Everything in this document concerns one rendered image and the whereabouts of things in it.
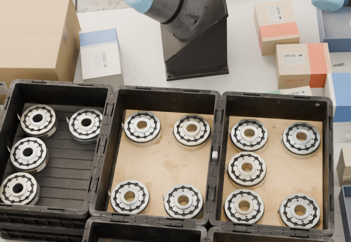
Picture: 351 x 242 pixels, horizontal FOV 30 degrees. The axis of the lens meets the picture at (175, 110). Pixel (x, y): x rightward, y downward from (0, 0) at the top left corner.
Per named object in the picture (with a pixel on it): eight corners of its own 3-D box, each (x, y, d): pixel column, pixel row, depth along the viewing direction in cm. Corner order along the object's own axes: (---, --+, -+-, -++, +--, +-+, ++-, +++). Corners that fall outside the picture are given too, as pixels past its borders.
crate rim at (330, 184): (221, 95, 182) (221, 90, 180) (331, 102, 178) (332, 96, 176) (208, 229, 160) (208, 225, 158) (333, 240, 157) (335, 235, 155)
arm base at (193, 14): (175, 7, 208) (151, -7, 202) (209, -13, 198) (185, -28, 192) (173, 48, 202) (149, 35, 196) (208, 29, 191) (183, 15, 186)
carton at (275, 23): (253, 19, 223) (254, 4, 217) (288, 15, 223) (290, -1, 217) (261, 56, 214) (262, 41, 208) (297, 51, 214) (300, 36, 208)
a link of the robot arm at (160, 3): (149, 24, 198) (114, 6, 189) (161, -16, 200) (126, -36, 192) (174, 21, 188) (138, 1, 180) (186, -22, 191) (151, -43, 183)
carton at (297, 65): (277, 89, 207) (279, 75, 200) (275, 59, 213) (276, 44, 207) (329, 87, 206) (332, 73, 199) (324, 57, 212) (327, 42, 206)
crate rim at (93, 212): (116, 89, 186) (114, 84, 184) (221, 95, 182) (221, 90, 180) (89, 219, 164) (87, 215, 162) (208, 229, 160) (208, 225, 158)
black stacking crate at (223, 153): (222, 114, 190) (222, 92, 180) (326, 121, 186) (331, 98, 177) (210, 243, 168) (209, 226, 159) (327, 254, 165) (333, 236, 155)
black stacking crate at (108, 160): (120, 108, 193) (115, 85, 184) (221, 114, 190) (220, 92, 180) (96, 233, 172) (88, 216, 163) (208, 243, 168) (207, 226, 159)
